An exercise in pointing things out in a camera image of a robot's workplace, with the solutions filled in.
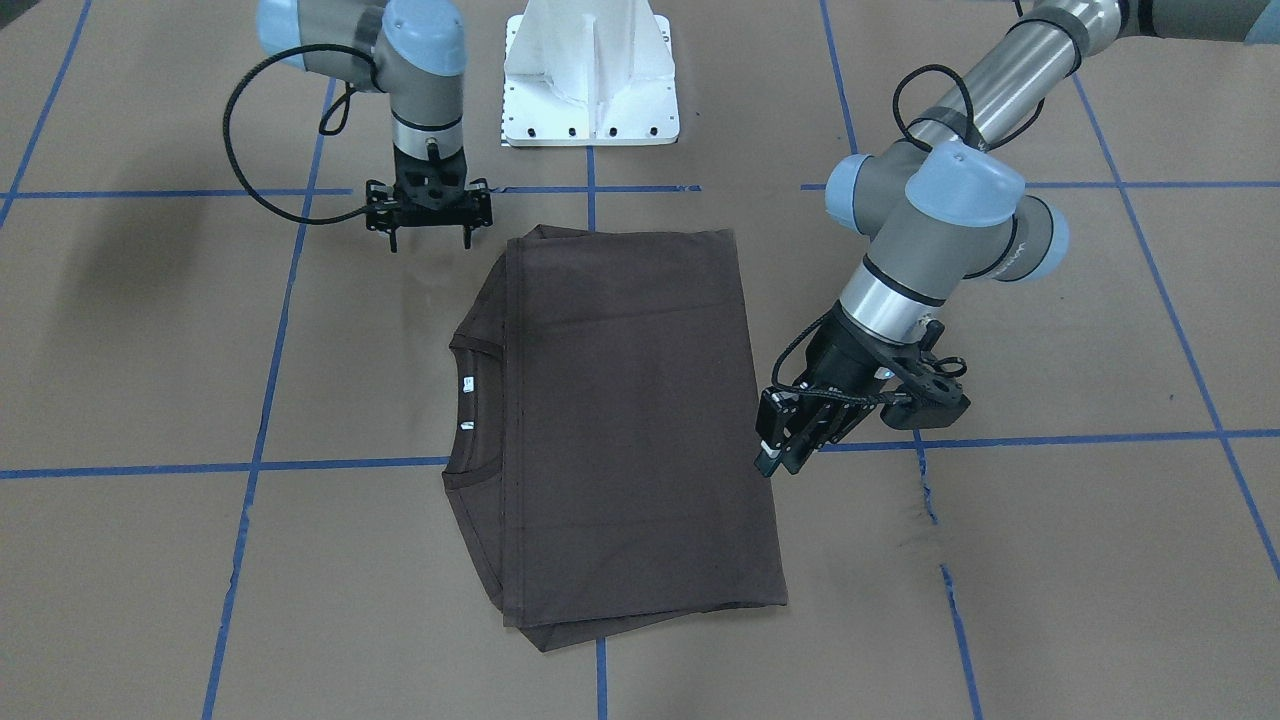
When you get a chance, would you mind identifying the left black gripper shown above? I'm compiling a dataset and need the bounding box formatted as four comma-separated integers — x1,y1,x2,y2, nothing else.
755,310,886,477

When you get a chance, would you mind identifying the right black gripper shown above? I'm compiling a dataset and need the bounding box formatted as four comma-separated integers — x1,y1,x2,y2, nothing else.
364,149,493,252

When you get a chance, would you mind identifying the brown t-shirt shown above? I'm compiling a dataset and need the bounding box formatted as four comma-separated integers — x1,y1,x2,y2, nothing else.
442,225,788,653

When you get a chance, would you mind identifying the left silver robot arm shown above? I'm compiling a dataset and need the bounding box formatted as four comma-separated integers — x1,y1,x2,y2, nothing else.
755,1,1277,477

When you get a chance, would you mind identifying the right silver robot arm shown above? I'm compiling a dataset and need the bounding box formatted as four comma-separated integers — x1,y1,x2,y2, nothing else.
256,1,492,249

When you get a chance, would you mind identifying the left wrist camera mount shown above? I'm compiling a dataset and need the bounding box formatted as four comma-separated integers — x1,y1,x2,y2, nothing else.
879,318,972,430

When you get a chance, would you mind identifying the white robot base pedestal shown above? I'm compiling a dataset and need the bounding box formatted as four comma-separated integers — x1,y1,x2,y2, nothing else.
500,1,681,147

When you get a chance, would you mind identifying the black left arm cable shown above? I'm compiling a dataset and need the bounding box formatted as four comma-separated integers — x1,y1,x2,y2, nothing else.
892,64,986,151

